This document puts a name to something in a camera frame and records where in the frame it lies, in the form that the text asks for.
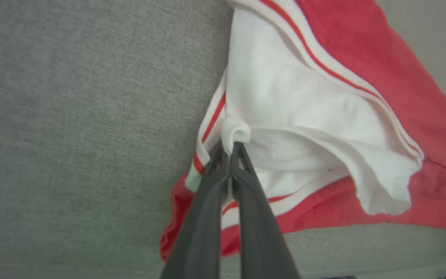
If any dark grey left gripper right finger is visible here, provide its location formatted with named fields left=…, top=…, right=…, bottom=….
left=230, top=141, right=302, bottom=279

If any grey fabric sofa cushion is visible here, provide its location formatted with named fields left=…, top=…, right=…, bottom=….
left=0, top=0, right=446, bottom=279

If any red and white t-shirt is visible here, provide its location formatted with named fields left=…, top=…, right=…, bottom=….
left=160, top=0, right=446, bottom=262

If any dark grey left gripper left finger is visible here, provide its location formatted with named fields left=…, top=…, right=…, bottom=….
left=160, top=142, right=232, bottom=279

